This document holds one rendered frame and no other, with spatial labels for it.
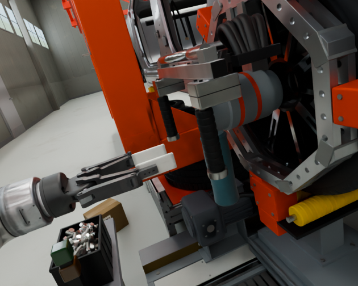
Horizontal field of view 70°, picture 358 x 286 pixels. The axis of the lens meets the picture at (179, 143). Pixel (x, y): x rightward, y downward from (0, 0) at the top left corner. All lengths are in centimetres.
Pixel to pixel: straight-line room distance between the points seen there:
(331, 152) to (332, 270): 57
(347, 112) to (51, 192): 52
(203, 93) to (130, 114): 64
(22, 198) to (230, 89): 40
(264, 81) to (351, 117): 26
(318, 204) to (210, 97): 47
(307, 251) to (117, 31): 107
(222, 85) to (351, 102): 22
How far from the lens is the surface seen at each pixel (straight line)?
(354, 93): 51
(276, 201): 83
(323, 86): 55
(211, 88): 48
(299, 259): 110
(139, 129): 110
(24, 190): 49
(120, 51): 107
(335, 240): 111
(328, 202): 84
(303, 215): 79
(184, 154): 117
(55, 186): 48
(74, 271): 73
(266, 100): 70
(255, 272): 128
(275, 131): 89
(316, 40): 54
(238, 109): 66
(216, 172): 53
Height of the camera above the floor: 100
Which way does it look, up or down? 18 degrees down
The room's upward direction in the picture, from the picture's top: 15 degrees counter-clockwise
